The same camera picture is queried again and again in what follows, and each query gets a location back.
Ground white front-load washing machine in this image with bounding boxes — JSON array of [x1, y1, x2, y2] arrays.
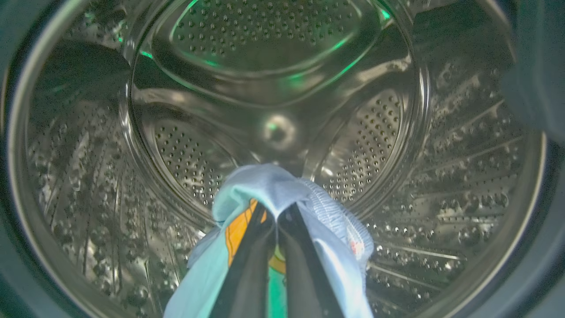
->
[[0, 0, 565, 318]]

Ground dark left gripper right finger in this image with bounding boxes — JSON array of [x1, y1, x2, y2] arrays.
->
[[277, 203, 345, 318]]

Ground blue printed ribbed-waist pants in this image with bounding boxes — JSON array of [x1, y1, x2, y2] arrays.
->
[[163, 163, 376, 318]]

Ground grey rubber door seal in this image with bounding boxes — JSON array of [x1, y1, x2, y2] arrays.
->
[[0, 0, 565, 318]]

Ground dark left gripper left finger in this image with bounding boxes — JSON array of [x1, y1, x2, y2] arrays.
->
[[210, 203, 276, 318]]

